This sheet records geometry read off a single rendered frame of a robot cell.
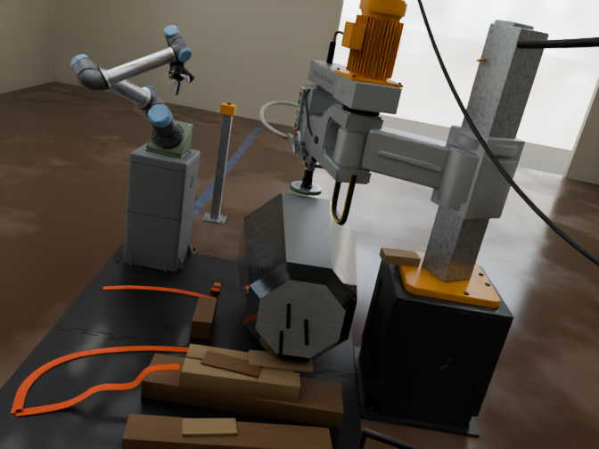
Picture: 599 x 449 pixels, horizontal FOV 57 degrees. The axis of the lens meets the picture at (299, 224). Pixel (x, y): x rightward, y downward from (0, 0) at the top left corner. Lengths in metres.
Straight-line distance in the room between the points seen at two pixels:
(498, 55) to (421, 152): 0.56
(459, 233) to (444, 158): 0.39
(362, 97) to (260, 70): 7.12
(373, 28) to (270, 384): 1.82
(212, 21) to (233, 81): 1.02
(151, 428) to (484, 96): 2.17
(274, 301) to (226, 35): 7.58
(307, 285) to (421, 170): 0.82
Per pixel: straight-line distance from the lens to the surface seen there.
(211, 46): 9.97
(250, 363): 2.94
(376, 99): 2.81
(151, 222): 4.08
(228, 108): 4.89
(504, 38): 2.78
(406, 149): 2.86
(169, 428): 2.74
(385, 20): 2.83
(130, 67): 3.50
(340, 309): 2.76
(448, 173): 2.81
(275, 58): 9.79
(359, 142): 2.92
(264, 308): 2.75
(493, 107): 2.76
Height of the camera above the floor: 1.97
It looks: 21 degrees down
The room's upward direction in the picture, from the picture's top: 11 degrees clockwise
